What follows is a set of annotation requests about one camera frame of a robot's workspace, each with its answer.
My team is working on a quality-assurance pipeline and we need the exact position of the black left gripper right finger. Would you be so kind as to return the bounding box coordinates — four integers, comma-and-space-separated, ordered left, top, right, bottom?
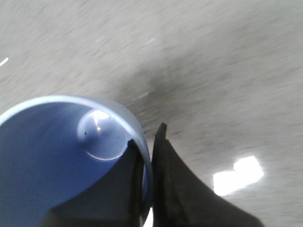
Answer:
152, 123, 263, 227

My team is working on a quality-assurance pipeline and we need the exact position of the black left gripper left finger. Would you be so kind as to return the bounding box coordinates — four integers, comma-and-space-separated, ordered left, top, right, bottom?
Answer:
40, 140, 143, 227

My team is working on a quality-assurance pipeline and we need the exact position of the blue plastic cup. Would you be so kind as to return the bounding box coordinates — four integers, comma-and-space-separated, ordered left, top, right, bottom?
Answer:
0, 96, 153, 227

